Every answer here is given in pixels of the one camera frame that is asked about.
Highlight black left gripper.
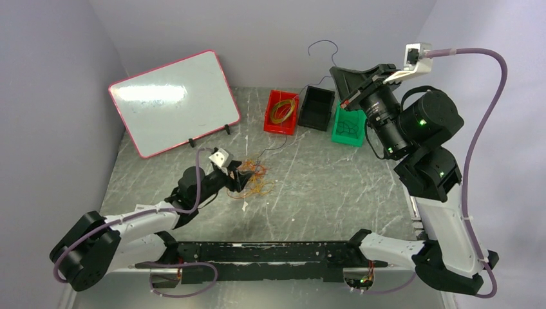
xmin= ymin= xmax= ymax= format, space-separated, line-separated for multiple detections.
xmin=193 ymin=160 xmax=254 ymax=205

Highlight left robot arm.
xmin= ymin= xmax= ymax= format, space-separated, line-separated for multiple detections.
xmin=50 ymin=160 xmax=254 ymax=292

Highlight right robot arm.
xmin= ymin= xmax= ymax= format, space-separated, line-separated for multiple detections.
xmin=330 ymin=64 xmax=499 ymax=296

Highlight black plastic bin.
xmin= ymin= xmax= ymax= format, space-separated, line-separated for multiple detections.
xmin=297 ymin=86 xmax=335 ymax=131

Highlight green plastic bin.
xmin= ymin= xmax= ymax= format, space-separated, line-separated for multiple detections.
xmin=331 ymin=102 xmax=366 ymax=147

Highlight red plastic bin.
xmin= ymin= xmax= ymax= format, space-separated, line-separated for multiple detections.
xmin=263 ymin=90 xmax=299 ymax=135

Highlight pink framed whiteboard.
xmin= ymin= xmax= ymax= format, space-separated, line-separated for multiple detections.
xmin=108 ymin=50 xmax=241 ymax=158

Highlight orange yellow tangled cables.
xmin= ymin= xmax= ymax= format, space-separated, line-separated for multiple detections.
xmin=226 ymin=159 xmax=278 ymax=200

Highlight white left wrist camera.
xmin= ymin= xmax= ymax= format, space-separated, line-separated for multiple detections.
xmin=209 ymin=148 xmax=233 ymax=174

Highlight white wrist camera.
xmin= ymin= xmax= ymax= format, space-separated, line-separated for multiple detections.
xmin=209 ymin=148 xmax=233 ymax=174
xmin=383 ymin=42 xmax=433 ymax=84

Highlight yellow green coiled cable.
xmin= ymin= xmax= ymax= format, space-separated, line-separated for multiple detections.
xmin=271 ymin=98 xmax=297 ymax=125

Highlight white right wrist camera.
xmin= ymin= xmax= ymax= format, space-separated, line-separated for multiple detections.
xmin=383 ymin=42 xmax=433 ymax=84

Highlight aluminium rail frame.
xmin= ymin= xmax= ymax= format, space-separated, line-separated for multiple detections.
xmin=57 ymin=204 xmax=459 ymax=309

